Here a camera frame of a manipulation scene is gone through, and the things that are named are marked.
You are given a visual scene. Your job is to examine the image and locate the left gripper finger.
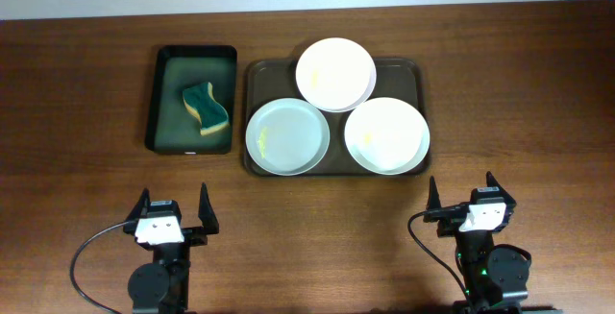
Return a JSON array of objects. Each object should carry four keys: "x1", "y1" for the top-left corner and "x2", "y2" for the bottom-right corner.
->
[
  {"x1": 198, "y1": 182, "x2": 219, "y2": 233},
  {"x1": 126, "y1": 188, "x2": 150, "y2": 221}
]

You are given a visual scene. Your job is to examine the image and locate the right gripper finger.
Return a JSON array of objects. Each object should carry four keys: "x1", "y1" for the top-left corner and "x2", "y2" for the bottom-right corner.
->
[
  {"x1": 485, "y1": 171, "x2": 511, "y2": 199},
  {"x1": 426, "y1": 176, "x2": 441, "y2": 210}
]

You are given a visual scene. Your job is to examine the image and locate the pale green plate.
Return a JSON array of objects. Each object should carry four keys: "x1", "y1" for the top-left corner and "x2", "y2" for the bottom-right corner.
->
[{"x1": 344, "y1": 97, "x2": 431, "y2": 176}]

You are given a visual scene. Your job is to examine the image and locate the grey plate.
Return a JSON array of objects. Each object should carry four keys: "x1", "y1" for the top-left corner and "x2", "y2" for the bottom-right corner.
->
[{"x1": 245, "y1": 98, "x2": 331, "y2": 176}]

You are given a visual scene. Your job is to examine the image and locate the green yellow sponge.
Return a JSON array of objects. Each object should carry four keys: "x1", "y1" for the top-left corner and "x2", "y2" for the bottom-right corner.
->
[{"x1": 182, "y1": 82, "x2": 230, "y2": 136}]

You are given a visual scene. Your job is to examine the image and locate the pink white plate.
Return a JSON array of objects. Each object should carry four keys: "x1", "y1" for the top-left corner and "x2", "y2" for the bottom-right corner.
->
[{"x1": 295, "y1": 37, "x2": 377, "y2": 112}]

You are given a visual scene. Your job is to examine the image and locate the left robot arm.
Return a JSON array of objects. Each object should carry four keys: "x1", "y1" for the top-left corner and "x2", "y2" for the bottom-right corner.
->
[{"x1": 123, "y1": 184, "x2": 219, "y2": 314}]

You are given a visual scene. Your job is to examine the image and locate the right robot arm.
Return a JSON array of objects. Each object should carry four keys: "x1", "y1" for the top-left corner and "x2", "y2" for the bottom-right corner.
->
[{"x1": 424, "y1": 173, "x2": 531, "y2": 313}]

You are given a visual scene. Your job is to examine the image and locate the black water tray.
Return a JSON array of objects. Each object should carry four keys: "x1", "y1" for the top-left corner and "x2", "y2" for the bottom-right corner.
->
[{"x1": 144, "y1": 45, "x2": 237, "y2": 155}]

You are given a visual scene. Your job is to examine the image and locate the dark brown serving tray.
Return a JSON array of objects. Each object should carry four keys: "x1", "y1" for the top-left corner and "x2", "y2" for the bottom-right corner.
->
[{"x1": 245, "y1": 58, "x2": 427, "y2": 177}]

